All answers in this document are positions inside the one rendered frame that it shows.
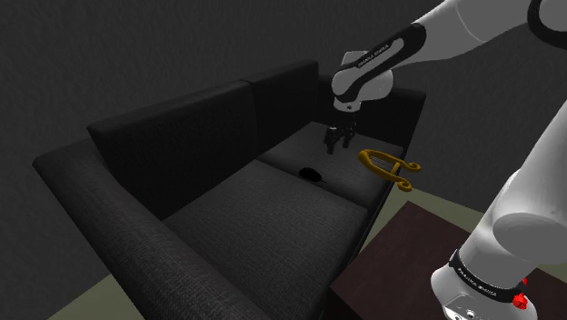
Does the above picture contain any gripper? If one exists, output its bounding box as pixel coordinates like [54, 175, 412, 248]
[323, 108, 358, 155]

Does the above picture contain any black computer mouse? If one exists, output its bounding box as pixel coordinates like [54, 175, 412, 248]
[297, 166, 329, 185]

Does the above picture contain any golden lyre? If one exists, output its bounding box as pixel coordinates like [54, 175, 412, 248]
[357, 148, 422, 193]

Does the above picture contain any dark grey sofa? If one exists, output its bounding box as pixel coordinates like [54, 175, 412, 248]
[32, 59, 427, 320]

